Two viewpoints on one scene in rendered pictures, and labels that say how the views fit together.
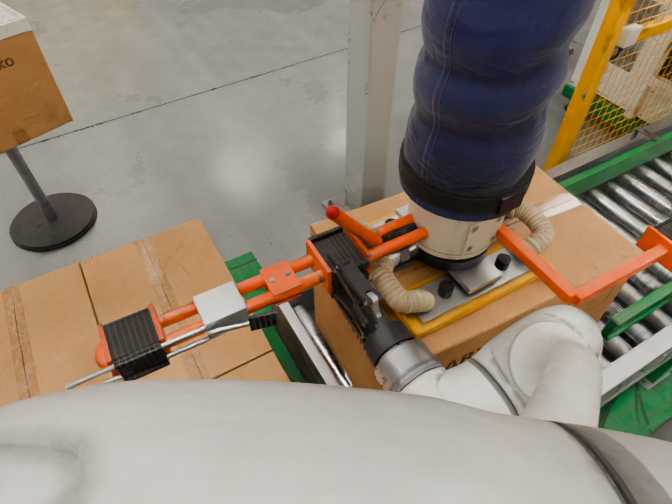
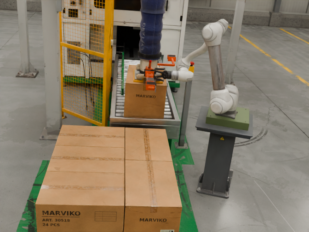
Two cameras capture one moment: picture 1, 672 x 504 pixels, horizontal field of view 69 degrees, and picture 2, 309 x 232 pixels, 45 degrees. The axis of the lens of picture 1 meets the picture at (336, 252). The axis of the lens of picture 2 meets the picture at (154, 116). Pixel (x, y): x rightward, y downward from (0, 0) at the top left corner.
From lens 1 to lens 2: 3.21 m
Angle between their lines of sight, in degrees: 56
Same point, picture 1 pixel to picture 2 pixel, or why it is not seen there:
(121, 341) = (151, 83)
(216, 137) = not seen: outside the picture
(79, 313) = (79, 148)
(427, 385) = (180, 71)
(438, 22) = (151, 29)
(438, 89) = (153, 38)
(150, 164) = not seen: outside the picture
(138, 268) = (71, 137)
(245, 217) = (22, 156)
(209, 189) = not seen: outside the picture
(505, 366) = (183, 64)
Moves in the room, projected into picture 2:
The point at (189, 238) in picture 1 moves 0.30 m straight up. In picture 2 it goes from (69, 127) to (69, 98)
